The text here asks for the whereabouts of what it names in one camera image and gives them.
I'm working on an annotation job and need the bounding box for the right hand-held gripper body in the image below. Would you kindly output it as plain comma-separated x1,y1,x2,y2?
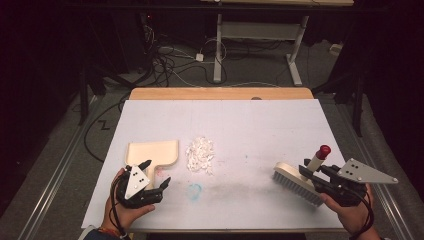
313,158,400,208

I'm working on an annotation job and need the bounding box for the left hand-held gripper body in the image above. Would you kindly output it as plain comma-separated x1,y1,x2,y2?
114,164,164,210

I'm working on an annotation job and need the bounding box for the cream dustpan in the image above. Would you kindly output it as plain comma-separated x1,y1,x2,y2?
125,139,180,190

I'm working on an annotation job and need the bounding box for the cream brush with grey bristles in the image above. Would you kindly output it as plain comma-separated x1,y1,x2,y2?
272,144,332,208

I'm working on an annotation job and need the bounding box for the pile of white paper scraps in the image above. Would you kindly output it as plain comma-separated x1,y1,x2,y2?
185,136,216,176

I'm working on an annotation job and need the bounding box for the person's left hand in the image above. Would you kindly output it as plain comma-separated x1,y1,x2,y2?
101,167,156,232

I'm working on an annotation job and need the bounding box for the person's right hand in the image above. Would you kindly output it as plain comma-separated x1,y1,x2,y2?
319,184,375,235

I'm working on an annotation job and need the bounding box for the orange wristband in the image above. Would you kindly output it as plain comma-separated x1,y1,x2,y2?
97,226,122,238

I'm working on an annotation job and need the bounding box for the white table cover sheet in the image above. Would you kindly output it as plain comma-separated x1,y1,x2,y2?
81,98,346,231

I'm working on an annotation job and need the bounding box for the black metal stand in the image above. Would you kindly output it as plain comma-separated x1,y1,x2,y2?
313,74,365,138
77,64,108,127

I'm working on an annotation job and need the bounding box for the white box on floor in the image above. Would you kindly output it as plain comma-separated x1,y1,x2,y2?
328,43,344,57

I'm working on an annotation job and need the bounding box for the aluminium floor rail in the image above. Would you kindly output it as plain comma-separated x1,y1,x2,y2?
334,99,416,240
17,95,103,240

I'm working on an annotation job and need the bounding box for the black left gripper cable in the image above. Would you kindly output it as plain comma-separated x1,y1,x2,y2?
110,171,130,239

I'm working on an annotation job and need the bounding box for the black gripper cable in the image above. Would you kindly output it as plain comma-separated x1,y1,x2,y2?
110,171,130,239
349,188,375,240

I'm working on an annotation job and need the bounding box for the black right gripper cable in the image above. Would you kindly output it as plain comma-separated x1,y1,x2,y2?
349,188,375,240

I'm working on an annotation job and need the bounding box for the black floor cable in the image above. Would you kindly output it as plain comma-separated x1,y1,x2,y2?
82,94,132,164

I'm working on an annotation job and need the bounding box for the tangle of floor cables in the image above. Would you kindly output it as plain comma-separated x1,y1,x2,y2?
141,13,229,88

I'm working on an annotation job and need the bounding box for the white metal desk frame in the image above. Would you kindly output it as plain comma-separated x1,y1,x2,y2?
212,12,310,87

